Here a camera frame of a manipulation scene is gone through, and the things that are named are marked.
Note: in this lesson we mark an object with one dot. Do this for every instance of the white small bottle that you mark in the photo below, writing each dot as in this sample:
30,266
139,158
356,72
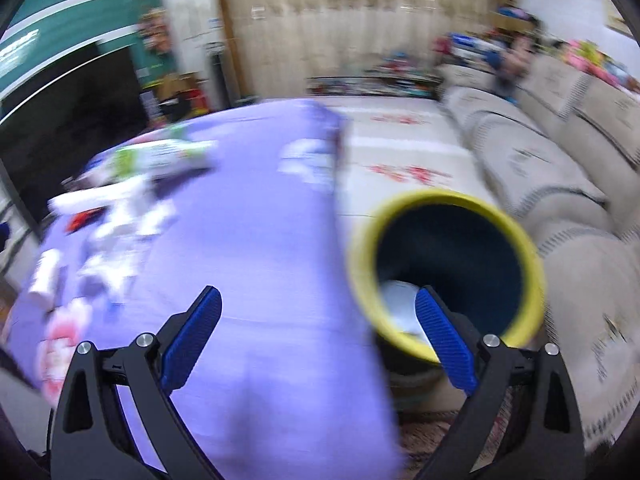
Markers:
45,275

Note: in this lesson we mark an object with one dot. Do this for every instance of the purple floral tablecloth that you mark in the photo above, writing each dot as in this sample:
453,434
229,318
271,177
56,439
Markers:
260,260

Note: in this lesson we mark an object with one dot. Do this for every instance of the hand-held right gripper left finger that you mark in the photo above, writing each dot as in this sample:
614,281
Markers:
192,340

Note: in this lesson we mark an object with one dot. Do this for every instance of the black tower fan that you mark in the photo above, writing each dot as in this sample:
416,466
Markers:
217,80

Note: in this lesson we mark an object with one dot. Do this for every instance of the white floral floor mat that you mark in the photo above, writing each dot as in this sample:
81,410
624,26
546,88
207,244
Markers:
400,135

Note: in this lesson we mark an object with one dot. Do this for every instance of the beige patterned curtain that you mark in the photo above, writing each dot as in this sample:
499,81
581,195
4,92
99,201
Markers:
350,20

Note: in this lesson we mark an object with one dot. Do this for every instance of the yellow-rimmed dark trash bin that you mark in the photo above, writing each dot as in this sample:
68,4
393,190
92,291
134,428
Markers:
450,240

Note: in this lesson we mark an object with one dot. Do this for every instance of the open cardboard box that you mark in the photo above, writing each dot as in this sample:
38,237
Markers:
175,95

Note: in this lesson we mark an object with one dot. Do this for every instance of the pile of plush toys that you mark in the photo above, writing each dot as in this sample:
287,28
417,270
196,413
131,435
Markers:
595,60

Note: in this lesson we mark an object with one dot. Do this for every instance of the red packet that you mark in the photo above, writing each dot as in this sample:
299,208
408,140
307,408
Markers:
85,222

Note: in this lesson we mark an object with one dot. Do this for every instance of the row of books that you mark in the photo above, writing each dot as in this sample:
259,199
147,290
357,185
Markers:
375,85

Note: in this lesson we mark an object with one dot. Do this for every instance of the white tube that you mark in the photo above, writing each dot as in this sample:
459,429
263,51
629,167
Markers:
95,197

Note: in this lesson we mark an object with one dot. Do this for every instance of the artificial flower bunch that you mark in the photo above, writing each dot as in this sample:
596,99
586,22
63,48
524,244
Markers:
156,35

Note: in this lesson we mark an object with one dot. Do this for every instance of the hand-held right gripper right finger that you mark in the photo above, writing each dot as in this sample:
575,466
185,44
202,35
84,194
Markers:
445,340

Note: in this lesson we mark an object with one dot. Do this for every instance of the beige sofa with houndstooth trim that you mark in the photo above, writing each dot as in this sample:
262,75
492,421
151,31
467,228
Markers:
550,185

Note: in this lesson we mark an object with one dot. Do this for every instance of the green and white package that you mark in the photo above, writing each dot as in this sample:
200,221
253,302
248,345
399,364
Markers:
165,157

